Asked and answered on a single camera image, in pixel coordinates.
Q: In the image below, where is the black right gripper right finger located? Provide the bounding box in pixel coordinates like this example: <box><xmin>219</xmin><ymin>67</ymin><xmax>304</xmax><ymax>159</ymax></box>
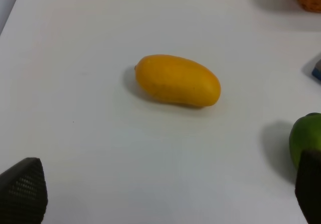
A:
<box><xmin>295</xmin><ymin>150</ymin><xmax>320</xmax><ymax>224</ymax></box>

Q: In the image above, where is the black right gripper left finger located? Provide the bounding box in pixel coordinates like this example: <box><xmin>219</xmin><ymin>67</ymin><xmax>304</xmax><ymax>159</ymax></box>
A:
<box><xmin>1</xmin><ymin>157</ymin><xmax>48</xmax><ymax>223</ymax></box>

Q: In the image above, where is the green lemon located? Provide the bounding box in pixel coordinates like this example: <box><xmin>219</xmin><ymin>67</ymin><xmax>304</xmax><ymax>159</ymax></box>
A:
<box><xmin>289</xmin><ymin>113</ymin><xmax>320</xmax><ymax>169</ymax></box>

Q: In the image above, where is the grey blue board eraser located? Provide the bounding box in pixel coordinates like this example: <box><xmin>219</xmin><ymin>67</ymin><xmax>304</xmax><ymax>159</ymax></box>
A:
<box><xmin>311</xmin><ymin>60</ymin><xmax>321</xmax><ymax>82</ymax></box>

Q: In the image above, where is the yellow mango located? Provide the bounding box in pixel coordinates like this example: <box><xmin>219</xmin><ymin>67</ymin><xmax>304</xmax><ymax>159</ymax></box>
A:
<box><xmin>135</xmin><ymin>55</ymin><xmax>221</xmax><ymax>107</ymax></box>

